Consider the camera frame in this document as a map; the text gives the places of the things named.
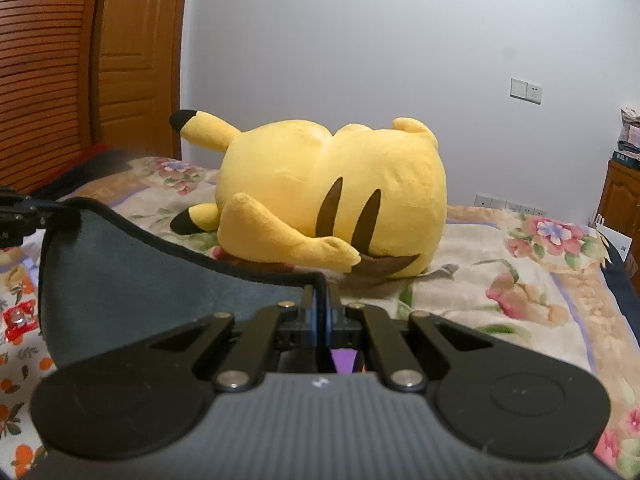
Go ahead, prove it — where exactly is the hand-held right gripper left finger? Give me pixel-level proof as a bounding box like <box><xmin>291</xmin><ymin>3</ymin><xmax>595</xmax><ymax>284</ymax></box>
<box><xmin>150</xmin><ymin>285</ymin><xmax>319</xmax><ymax>392</ymax></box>

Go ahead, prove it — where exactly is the white wall socket row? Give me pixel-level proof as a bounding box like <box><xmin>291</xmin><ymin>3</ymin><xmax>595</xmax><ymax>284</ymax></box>
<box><xmin>473</xmin><ymin>192</ymin><xmax>549</xmax><ymax>216</ymax></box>

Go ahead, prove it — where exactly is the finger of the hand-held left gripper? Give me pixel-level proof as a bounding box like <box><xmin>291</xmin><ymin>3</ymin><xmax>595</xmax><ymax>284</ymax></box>
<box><xmin>0</xmin><ymin>187</ymin><xmax>82</xmax><ymax>233</ymax></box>

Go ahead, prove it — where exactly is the dark blue cloth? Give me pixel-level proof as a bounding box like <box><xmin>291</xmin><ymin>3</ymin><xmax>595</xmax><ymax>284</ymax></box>
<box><xmin>599</xmin><ymin>232</ymin><xmax>640</xmax><ymax>337</ymax></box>

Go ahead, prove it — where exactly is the yellow plush toy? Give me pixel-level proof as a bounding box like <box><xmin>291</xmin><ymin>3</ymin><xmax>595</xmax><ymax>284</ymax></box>
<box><xmin>169</xmin><ymin>109</ymin><xmax>448</xmax><ymax>279</ymax></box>

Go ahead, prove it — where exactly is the pile of books and papers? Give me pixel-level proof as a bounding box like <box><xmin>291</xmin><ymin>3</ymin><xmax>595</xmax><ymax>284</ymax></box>
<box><xmin>612</xmin><ymin>104</ymin><xmax>640</xmax><ymax>170</ymax></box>

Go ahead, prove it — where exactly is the dark grey towel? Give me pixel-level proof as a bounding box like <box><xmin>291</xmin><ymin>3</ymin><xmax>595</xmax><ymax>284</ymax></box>
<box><xmin>39</xmin><ymin>197</ymin><xmax>328</xmax><ymax>367</ymax></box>

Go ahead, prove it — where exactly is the dark pillow with red edge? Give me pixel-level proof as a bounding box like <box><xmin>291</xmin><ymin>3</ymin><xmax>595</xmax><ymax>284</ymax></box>
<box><xmin>27</xmin><ymin>142</ymin><xmax>151</xmax><ymax>202</ymax></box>

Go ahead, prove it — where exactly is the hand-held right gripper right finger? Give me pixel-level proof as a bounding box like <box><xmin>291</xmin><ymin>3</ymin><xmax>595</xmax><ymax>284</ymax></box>
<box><xmin>320</xmin><ymin>285</ymin><xmax>497</xmax><ymax>392</ymax></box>

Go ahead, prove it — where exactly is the wooden cabinet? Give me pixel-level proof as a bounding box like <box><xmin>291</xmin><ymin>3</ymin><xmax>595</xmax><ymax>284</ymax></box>
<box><xmin>595</xmin><ymin>158</ymin><xmax>640</xmax><ymax>261</ymax></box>

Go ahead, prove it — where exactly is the floral blanket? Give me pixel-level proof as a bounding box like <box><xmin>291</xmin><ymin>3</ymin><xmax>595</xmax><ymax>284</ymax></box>
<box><xmin>0</xmin><ymin>155</ymin><xmax>640</xmax><ymax>480</ymax></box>

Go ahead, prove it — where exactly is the wooden louvered wardrobe door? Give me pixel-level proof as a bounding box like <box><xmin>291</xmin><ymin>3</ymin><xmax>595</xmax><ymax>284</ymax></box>
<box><xmin>0</xmin><ymin>0</ymin><xmax>107</xmax><ymax>196</ymax></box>

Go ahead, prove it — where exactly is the white wall switch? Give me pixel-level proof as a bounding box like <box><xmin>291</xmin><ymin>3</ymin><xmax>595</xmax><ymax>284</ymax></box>
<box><xmin>510</xmin><ymin>78</ymin><xmax>544</xmax><ymax>106</ymax></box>

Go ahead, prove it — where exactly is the white paper box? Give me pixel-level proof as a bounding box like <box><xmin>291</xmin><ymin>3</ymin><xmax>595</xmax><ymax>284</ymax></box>
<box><xmin>594</xmin><ymin>214</ymin><xmax>634</xmax><ymax>262</ymax></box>

